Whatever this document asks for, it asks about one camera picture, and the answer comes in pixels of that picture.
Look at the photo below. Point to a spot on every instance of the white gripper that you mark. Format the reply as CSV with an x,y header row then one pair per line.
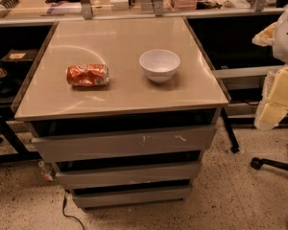
x,y
287,38

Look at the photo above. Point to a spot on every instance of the grey top drawer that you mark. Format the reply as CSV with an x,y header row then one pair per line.
x,y
124,143

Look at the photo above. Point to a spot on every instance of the grey drawer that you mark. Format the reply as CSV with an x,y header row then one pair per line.
x,y
124,143
132,197
129,175

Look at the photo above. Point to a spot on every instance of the grey middle drawer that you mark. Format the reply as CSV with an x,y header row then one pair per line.
x,y
129,175

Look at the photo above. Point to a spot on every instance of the grey drawer cabinet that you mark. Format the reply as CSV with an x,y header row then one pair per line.
x,y
50,106

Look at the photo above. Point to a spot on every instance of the grey bottom drawer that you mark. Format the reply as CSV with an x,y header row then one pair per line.
x,y
132,197

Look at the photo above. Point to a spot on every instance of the black office chair base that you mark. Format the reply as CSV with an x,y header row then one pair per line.
x,y
257,164

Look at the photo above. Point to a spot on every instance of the white ceramic bowl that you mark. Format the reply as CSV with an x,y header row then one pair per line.
x,y
159,65

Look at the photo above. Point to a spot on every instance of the crushed orange soda can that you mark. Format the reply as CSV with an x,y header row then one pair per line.
x,y
87,75

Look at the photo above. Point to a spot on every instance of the plastic bottle on floor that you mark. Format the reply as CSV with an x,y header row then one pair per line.
x,y
46,170

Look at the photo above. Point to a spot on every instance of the black box with label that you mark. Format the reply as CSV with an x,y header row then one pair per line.
x,y
20,55

